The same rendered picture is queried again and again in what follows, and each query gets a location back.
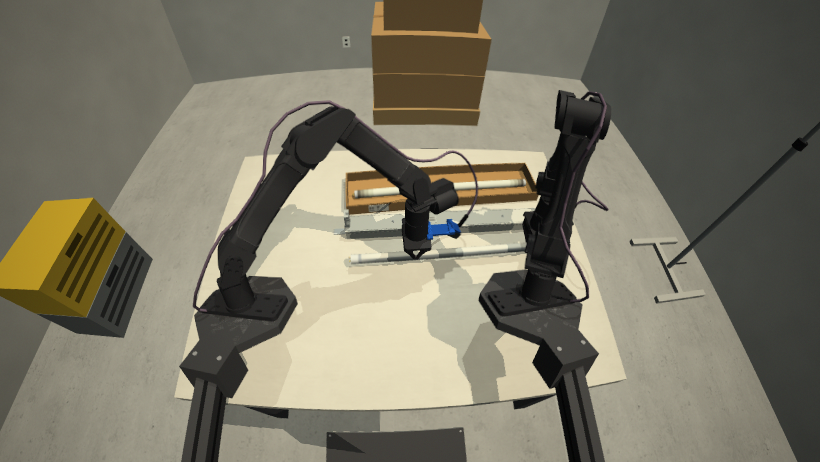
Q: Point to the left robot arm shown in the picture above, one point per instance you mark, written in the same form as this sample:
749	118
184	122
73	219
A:
308	147

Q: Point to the tan open cardboard box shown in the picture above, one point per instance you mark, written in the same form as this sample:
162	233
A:
456	173

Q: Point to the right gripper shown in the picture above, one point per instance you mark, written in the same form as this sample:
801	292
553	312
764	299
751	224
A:
530	223

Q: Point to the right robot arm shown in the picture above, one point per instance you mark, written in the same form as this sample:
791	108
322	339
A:
581	117

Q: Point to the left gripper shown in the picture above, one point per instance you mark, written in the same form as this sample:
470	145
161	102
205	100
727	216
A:
419	238

